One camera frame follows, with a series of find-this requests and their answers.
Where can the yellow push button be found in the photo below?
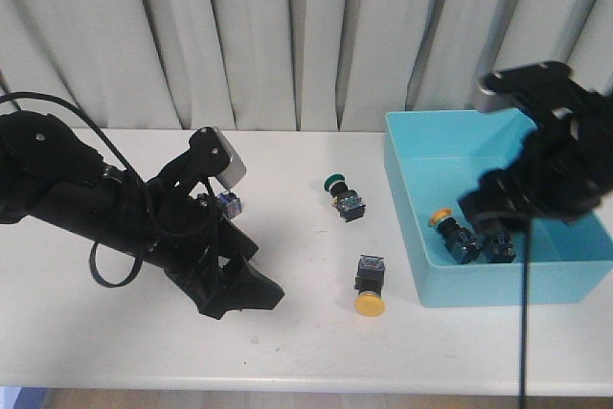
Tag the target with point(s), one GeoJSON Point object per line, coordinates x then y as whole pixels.
{"type": "Point", "coordinates": [368, 282]}
{"type": "Point", "coordinates": [459, 242]}

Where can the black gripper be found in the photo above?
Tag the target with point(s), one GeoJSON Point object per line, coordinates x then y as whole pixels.
{"type": "Point", "coordinates": [202, 252]}
{"type": "Point", "coordinates": [558, 173]}

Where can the upper green push button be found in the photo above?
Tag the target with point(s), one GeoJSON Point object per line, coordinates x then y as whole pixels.
{"type": "Point", "coordinates": [347, 202]}

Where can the grey pleated curtain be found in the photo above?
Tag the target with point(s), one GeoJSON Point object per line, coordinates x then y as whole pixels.
{"type": "Point", "coordinates": [322, 65]}

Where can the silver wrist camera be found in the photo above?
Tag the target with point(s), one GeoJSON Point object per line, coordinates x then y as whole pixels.
{"type": "Point", "coordinates": [212, 155]}
{"type": "Point", "coordinates": [531, 88]}

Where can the red push button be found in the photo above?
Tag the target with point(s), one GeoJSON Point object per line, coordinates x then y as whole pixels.
{"type": "Point", "coordinates": [498, 248]}
{"type": "Point", "coordinates": [230, 204]}

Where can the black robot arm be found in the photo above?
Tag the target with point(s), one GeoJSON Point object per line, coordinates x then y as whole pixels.
{"type": "Point", "coordinates": [562, 171]}
{"type": "Point", "coordinates": [48, 173]}

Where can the blue plastic box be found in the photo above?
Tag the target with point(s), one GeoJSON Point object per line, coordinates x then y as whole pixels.
{"type": "Point", "coordinates": [432, 158]}

